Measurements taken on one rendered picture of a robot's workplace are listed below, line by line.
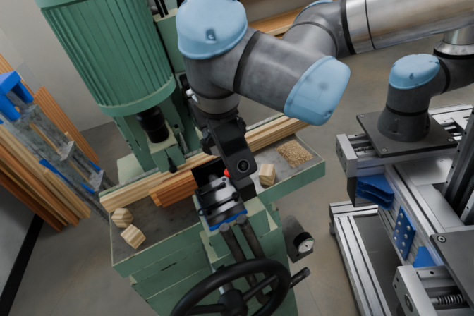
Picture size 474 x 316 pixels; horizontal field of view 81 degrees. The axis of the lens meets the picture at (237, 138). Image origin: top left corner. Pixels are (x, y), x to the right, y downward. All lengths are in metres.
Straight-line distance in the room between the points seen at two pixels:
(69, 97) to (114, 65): 2.82
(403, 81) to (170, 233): 0.75
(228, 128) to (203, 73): 0.14
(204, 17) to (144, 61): 0.29
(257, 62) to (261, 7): 2.88
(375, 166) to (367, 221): 0.52
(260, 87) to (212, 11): 0.09
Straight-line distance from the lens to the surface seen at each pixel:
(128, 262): 0.77
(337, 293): 1.58
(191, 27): 0.29
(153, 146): 0.72
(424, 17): 0.38
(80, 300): 2.01
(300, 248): 0.92
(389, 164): 1.06
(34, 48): 3.26
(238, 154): 0.44
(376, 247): 1.47
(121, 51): 0.56
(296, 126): 0.89
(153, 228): 0.77
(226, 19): 0.30
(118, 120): 0.90
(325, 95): 0.29
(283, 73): 0.29
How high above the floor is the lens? 1.46
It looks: 37 degrees down
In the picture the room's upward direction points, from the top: 15 degrees counter-clockwise
